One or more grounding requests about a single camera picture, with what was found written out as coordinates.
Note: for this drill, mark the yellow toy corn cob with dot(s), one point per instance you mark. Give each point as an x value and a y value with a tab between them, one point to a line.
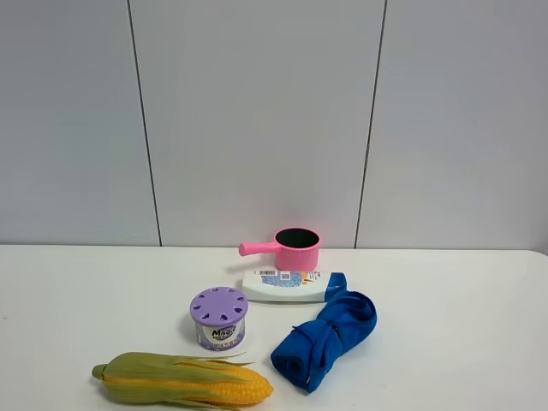
214	382

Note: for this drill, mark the pink toy saucepan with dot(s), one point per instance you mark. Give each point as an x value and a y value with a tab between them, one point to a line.
294	249

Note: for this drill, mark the white blue shampoo bottle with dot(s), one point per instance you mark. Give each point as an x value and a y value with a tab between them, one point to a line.
292	286

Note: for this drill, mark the purple air freshener jar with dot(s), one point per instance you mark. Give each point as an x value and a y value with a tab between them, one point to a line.
219	317

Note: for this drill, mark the blue rolled towel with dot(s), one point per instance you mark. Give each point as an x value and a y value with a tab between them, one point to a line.
310	350

